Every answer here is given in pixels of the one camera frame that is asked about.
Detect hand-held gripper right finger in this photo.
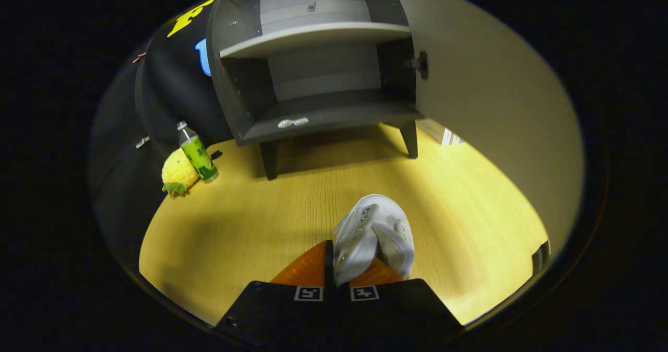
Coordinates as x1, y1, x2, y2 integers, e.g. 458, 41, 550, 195
338, 258, 465, 342

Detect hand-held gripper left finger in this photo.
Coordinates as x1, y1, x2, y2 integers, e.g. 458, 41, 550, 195
214, 240, 342, 342

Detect white shoe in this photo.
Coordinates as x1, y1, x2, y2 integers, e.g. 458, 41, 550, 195
332, 194, 415, 288

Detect grey shoe cabinet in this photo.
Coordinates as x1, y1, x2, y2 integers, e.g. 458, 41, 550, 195
206, 0, 423, 180

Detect black cabinet door handle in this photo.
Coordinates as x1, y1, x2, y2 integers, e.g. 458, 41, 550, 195
406, 51, 430, 81

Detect beige shoe cabinet door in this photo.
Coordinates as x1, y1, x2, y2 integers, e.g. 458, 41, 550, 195
386, 0, 584, 259

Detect purple cover book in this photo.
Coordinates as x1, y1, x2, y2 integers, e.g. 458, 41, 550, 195
417, 120, 445, 145

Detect green label plastic bottle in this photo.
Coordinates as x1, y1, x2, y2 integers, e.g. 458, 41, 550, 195
176, 121, 220, 183

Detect yellow pineapple plush toy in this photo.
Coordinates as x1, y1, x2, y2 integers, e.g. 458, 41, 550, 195
161, 148, 200, 197

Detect black backdrop cloth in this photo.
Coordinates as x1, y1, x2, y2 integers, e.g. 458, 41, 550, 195
89, 0, 235, 269

